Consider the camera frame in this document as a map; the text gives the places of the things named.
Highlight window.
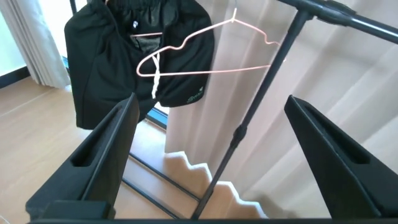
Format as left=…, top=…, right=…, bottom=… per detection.
left=39, top=0, right=170, bottom=130

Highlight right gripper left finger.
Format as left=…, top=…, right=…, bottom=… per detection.
left=25, top=92, right=140, bottom=219

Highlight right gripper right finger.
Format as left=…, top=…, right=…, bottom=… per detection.
left=284, top=95, right=398, bottom=218

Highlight black clothes rack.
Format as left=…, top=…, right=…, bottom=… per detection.
left=68, top=0, right=398, bottom=220

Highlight black shorts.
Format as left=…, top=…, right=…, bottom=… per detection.
left=64, top=0, right=215, bottom=131

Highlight pink clothes hanger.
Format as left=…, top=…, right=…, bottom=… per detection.
left=136, top=0, right=281, bottom=78
left=129, top=31, right=164, bottom=38

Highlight beige curtain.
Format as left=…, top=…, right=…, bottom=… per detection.
left=164, top=0, right=398, bottom=218
left=0, top=0, right=72, bottom=89

